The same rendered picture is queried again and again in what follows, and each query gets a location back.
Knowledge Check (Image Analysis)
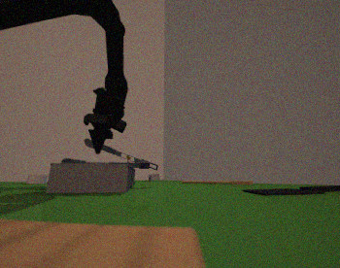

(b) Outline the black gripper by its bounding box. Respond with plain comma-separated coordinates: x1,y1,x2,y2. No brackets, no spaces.
84,106,113,154

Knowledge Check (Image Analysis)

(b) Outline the black spatula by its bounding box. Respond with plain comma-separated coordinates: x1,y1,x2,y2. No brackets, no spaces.
242,185,340,196

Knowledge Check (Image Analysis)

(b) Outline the wooden board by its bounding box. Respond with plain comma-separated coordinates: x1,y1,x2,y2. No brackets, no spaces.
0,218,206,268

